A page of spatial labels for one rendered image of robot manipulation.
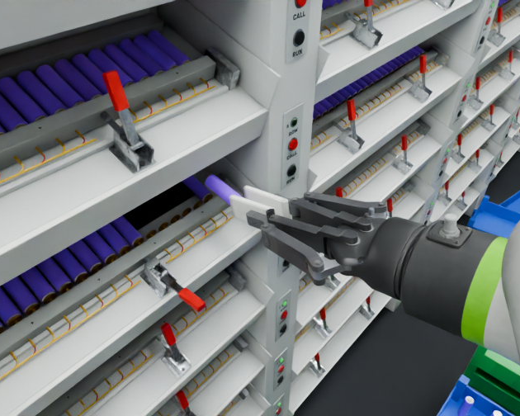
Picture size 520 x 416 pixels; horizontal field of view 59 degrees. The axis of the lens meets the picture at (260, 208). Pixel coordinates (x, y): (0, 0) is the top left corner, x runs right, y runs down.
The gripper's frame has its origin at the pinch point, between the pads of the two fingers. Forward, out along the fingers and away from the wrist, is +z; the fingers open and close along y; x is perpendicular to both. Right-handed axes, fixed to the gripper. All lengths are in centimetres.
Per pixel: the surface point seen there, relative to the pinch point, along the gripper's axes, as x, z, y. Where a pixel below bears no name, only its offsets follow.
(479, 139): 44, 15, -120
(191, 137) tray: -10.6, 3.7, 4.7
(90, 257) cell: 1.9, 13.4, 16.5
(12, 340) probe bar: 3.5, 10.0, 28.2
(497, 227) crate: 89, 10, -136
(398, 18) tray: -11.8, 5.7, -44.3
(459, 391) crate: 66, -14, -37
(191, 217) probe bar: 3.1, 10.6, 3.1
